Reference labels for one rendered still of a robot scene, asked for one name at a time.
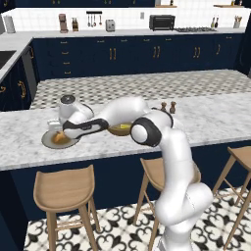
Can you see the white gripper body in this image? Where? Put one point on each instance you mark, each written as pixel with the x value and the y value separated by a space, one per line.
pixel 54 125

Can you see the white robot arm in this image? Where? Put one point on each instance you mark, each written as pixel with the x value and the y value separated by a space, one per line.
pixel 176 163

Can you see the brown chicken drumstick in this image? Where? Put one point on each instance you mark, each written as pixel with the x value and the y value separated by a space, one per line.
pixel 60 137

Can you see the yellow lemon wedge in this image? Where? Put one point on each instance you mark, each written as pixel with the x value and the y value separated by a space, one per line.
pixel 125 125

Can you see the grey round plate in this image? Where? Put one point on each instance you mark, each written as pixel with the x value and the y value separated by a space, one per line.
pixel 49 141

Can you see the dark blue side cupboard run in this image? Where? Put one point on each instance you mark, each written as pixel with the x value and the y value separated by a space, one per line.
pixel 13 88

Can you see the grey dishwasher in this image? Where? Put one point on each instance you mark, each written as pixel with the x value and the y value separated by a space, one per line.
pixel 29 73

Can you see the olive brown round dish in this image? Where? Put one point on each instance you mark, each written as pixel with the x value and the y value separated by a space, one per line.
pixel 118 131

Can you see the wooden bar stool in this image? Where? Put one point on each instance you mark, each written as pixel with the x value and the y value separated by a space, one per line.
pixel 152 173
pixel 240 157
pixel 62 189

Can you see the dark sink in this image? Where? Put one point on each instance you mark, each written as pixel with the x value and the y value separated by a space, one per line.
pixel 6 57

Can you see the dark blue island base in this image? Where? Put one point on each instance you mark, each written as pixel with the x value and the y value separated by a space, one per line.
pixel 114 183

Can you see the dark bottles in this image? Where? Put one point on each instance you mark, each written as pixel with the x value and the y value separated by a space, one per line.
pixel 75 25

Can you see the dark blue base cupboard run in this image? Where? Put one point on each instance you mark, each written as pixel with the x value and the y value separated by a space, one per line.
pixel 137 55

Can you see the brown wooden shaker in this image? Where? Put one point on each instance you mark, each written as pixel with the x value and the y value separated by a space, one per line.
pixel 163 106
pixel 173 107

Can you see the silver toaster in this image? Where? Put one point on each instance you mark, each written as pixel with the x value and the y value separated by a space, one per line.
pixel 110 25

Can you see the black toaster oven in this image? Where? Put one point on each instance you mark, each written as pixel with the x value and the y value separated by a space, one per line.
pixel 162 22

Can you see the black hob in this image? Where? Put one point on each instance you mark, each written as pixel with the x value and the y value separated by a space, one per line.
pixel 195 29

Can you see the dark bottle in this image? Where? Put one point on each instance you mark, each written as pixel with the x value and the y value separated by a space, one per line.
pixel 216 23
pixel 212 23

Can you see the white pot with tools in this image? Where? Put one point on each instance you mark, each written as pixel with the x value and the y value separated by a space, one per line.
pixel 237 22

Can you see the rail with hanging tools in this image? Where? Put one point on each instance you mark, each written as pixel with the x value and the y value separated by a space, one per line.
pixel 94 18

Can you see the dark blue wall cupboard run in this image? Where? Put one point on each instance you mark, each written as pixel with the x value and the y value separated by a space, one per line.
pixel 81 3

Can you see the grey wall socket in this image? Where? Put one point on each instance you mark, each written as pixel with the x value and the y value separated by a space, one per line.
pixel 142 15

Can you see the wooden wall shelf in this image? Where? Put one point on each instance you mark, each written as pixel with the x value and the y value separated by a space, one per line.
pixel 228 5
pixel 166 6

